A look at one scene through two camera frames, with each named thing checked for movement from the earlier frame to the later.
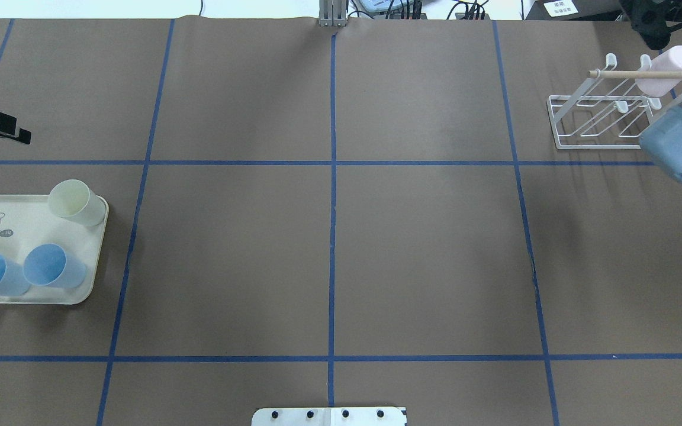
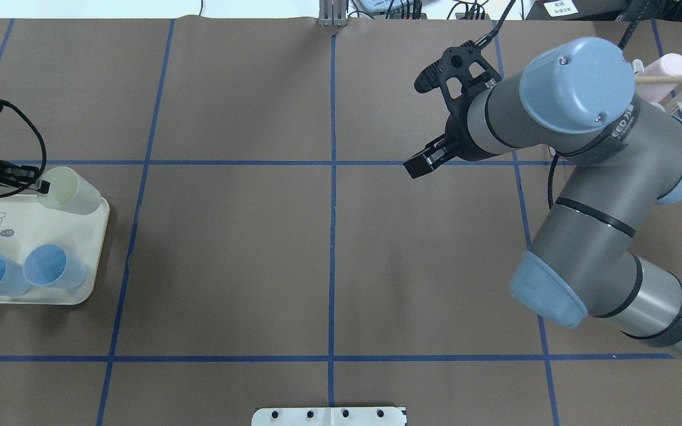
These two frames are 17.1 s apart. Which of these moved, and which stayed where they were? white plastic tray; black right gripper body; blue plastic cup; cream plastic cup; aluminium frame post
Moved: cream plastic cup; black right gripper body
Stayed: aluminium frame post; white plastic tray; blue plastic cup
